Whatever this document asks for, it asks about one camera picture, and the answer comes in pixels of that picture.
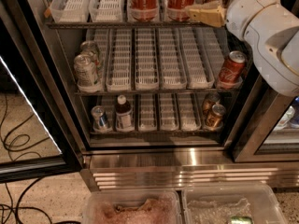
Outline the brown drink bottle white cap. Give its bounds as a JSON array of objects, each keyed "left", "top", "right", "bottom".
[{"left": 115, "top": 95, "right": 133, "bottom": 130}]

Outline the red cola can left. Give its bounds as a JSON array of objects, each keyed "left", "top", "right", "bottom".
[{"left": 130, "top": 0, "right": 158, "bottom": 21}]

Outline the gold can front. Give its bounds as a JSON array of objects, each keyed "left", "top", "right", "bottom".
[{"left": 205, "top": 104, "right": 226, "bottom": 128}]

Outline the red cola can middle shelf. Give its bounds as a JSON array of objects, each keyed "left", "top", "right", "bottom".
[{"left": 218, "top": 50, "right": 246, "bottom": 87}]

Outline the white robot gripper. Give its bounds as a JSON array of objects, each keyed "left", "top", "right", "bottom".
[{"left": 185, "top": 0, "right": 279, "bottom": 41}]

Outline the clear bin with bubble wrap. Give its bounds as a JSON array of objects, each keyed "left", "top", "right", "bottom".
[{"left": 181, "top": 183, "right": 288, "bottom": 224}]

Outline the wire shelf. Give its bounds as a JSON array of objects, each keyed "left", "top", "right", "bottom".
[
  {"left": 75, "top": 88, "right": 240, "bottom": 96},
  {"left": 46, "top": 21, "right": 209, "bottom": 30},
  {"left": 90, "top": 130, "right": 221, "bottom": 136}
]

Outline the white soda can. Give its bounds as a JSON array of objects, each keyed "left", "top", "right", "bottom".
[
  {"left": 80, "top": 40, "right": 102, "bottom": 70},
  {"left": 74, "top": 54, "right": 100, "bottom": 92}
]

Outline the white soda can rear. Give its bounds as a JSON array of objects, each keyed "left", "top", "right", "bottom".
[{"left": 80, "top": 40, "right": 102, "bottom": 70}]

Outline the green can in bin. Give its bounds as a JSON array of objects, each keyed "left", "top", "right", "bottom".
[{"left": 230, "top": 216, "right": 253, "bottom": 224}]

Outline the open fridge glass door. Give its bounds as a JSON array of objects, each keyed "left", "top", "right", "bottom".
[{"left": 0, "top": 0, "right": 82, "bottom": 183}]

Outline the middle wire shelf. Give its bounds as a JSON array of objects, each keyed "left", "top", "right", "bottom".
[{"left": 75, "top": 88, "right": 240, "bottom": 96}]

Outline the white tray top far left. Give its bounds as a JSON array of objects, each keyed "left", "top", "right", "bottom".
[{"left": 50, "top": 0, "right": 90, "bottom": 23}]

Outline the blue silver energy can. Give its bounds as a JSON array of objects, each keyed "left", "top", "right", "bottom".
[{"left": 91, "top": 105, "right": 110, "bottom": 133}]

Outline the stainless fridge base grille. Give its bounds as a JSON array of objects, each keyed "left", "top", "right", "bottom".
[{"left": 80, "top": 148, "right": 299, "bottom": 191}]

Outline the black floor cable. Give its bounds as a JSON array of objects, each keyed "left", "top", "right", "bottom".
[{"left": 0, "top": 93, "right": 80, "bottom": 224}]

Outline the clear bin with pink wrap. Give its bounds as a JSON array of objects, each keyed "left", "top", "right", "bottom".
[{"left": 81, "top": 189, "right": 182, "bottom": 224}]

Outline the gold can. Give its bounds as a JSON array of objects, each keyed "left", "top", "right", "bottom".
[
  {"left": 205, "top": 104, "right": 226, "bottom": 128},
  {"left": 202, "top": 92, "right": 221, "bottom": 115}
]

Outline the white tray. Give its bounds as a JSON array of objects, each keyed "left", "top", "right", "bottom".
[
  {"left": 89, "top": 0, "right": 124, "bottom": 22},
  {"left": 50, "top": 0, "right": 90, "bottom": 23}
]

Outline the top wire shelf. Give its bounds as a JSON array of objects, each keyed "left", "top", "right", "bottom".
[{"left": 46, "top": 21, "right": 209, "bottom": 30}]

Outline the white soda can front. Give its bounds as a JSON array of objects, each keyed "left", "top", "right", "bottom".
[{"left": 74, "top": 54, "right": 100, "bottom": 92}]

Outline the gold can rear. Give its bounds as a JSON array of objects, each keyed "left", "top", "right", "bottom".
[{"left": 202, "top": 92, "right": 221, "bottom": 115}]

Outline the bottom wire shelf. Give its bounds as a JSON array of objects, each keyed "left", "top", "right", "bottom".
[{"left": 90, "top": 130, "right": 221, "bottom": 136}]

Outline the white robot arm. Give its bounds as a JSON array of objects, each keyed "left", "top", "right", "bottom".
[{"left": 185, "top": 0, "right": 299, "bottom": 97}]

